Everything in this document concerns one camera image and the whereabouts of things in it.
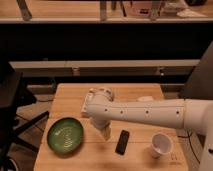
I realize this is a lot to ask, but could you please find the black remote control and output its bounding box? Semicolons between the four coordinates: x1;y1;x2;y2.
115;130;130;155

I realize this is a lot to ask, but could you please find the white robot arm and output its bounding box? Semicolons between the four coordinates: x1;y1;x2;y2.
84;87;213;171

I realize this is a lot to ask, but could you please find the white square sponge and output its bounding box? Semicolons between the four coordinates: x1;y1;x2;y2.
137;96;154;102

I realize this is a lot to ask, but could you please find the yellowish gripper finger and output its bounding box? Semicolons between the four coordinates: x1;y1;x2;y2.
101;126;111;140

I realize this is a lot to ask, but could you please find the black cable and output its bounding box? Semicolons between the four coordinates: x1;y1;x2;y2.
176;130;203;166

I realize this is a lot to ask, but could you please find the white tube bottle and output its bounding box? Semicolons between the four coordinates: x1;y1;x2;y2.
81;93;93;117

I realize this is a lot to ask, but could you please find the black office chair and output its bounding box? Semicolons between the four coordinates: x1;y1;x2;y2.
0;61;49;171

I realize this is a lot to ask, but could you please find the wooden shelf rail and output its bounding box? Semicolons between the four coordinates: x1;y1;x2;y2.
10;59;200;69

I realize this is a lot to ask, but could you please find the green ceramic bowl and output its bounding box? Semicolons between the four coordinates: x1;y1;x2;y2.
47;117;84;155

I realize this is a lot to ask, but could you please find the white paper cup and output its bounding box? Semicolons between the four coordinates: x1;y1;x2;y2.
149;133;173;158

